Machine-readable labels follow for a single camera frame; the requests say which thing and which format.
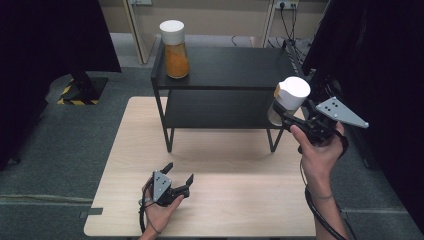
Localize grey tape strip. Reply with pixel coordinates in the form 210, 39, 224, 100
78, 207, 104, 220

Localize black two-tier shelf rack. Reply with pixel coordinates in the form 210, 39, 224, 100
150, 37, 306, 154

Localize person's left hand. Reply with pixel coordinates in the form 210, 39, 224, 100
138, 178, 185, 238

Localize dark curtain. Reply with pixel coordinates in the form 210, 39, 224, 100
301, 0, 424, 233
0, 0, 122, 172

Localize white frame post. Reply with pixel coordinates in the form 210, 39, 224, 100
260, 0, 278, 48
121, 0, 153, 65

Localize white wall power outlet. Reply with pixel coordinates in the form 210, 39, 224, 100
274, 0, 300, 10

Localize pale-filled jar with white lid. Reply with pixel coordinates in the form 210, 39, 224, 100
266, 76, 312, 127

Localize stand base with striped tape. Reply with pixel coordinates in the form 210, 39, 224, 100
57, 69, 110, 107

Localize black cables from outlet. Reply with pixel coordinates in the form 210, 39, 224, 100
266, 3, 313, 51

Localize left hand-held gripper cable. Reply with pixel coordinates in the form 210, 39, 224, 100
138, 178, 162, 236

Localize right hand-held gripper cable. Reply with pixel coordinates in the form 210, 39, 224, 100
299, 129, 358, 240

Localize hand-held gripper cable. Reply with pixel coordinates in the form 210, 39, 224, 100
299, 129, 358, 240
138, 178, 162, 236

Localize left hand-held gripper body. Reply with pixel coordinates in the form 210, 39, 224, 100
151, 169, 191, 208

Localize person's right hand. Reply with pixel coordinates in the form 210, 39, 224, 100
289, 121, 346, 188

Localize orange-filled jar with white lid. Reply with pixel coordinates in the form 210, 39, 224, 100
159, 19, 191, 80

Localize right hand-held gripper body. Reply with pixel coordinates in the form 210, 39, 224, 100
283, 96, 370, 146

